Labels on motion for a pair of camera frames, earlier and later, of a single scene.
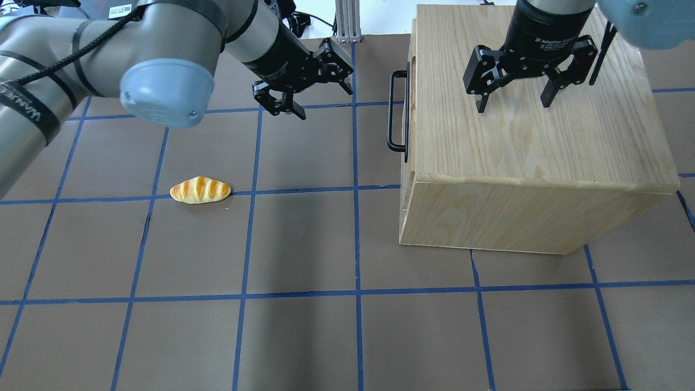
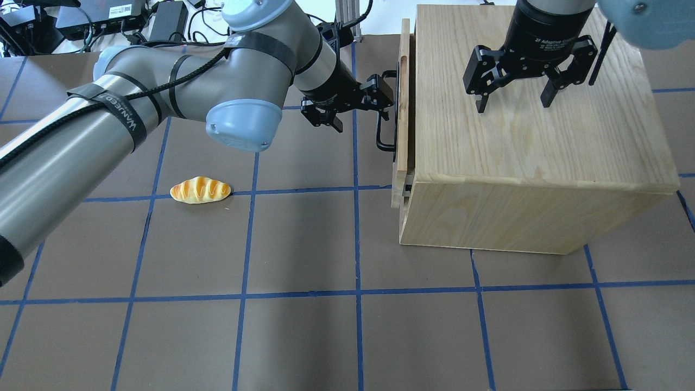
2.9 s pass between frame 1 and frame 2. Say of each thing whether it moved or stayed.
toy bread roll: stayed
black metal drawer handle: moved
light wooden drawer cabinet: stayed
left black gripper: moved
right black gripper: stayed
